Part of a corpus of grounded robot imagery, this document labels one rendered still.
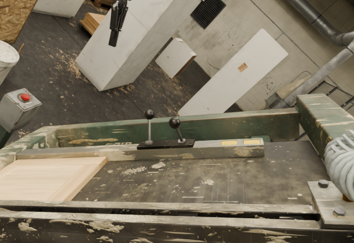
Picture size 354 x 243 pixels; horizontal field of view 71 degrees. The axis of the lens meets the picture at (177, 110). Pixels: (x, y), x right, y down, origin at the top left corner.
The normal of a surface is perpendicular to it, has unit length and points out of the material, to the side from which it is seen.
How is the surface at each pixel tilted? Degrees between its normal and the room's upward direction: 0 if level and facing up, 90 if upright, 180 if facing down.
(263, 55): 90
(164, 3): 90
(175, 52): 90
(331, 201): 51
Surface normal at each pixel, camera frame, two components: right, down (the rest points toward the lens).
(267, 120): -0.22, 0.32
